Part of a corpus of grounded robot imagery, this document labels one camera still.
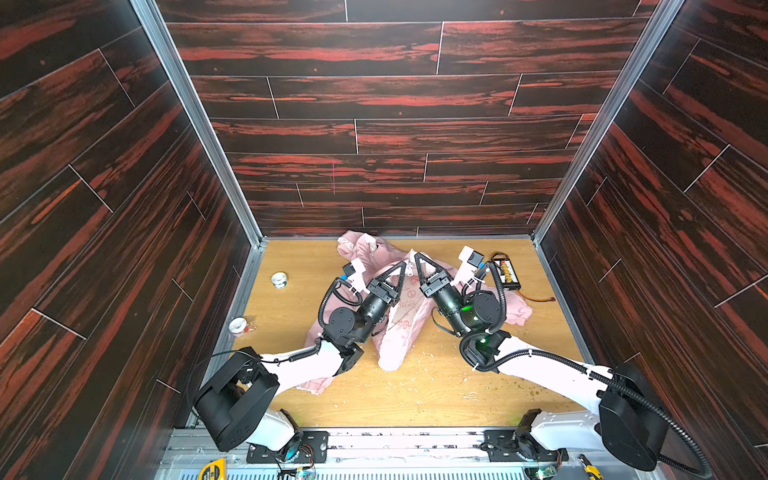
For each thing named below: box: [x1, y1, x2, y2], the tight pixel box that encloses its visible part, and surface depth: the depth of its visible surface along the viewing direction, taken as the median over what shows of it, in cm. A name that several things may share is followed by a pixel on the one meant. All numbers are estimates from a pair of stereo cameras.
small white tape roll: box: [271, 272, 289, 289], surface depth 107 cm
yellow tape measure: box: [198, 458, 227, 480], surface depth 70 cm
